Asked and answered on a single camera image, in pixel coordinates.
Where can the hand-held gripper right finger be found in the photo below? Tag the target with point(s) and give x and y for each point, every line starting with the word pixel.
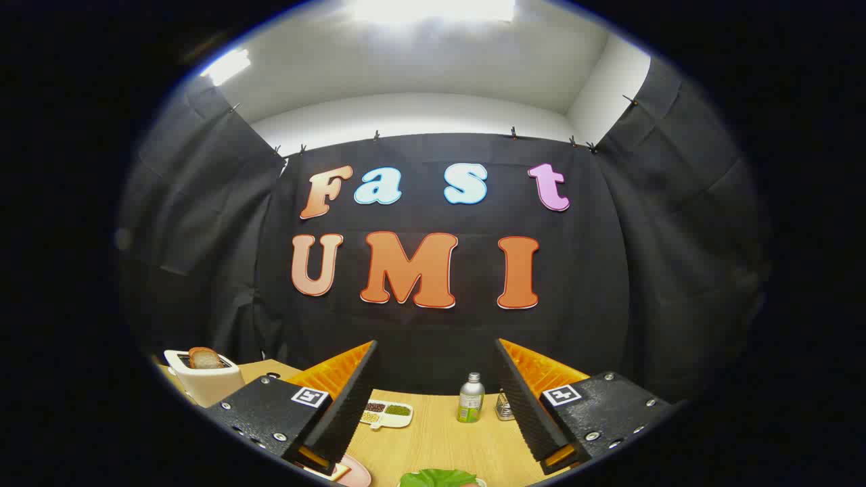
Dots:
pixel 528 412

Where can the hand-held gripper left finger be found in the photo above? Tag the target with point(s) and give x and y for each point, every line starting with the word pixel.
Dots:
pixel 345 419

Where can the green lettuce leaf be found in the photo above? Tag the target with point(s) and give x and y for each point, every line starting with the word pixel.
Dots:
pixel 436 479

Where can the toasted bread slice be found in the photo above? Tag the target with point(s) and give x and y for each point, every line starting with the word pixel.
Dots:
pixel 204 358

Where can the pale soybeans pile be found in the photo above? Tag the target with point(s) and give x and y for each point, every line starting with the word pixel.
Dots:
pixel 369 417

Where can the white divided dish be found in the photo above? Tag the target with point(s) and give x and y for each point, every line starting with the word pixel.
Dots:
pixel 396 421

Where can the green mung beans pile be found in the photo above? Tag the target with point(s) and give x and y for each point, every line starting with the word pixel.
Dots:
pixel 398 410

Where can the pink round plate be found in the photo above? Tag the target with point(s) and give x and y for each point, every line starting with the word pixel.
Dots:
pixel 356 475

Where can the silver bottle with green label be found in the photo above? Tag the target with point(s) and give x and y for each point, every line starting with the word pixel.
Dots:
pixel 470 406

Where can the black backdrop cloth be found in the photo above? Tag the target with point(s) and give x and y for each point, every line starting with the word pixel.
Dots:
pixel 440 338

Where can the white toaster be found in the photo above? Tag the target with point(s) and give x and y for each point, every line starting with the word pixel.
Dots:
pixel 210 387

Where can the small ceiling light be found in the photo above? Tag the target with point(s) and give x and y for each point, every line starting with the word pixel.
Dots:
pixel 226 65

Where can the wide ceiling light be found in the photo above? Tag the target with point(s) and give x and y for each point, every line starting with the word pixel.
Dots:
pixel 433 9

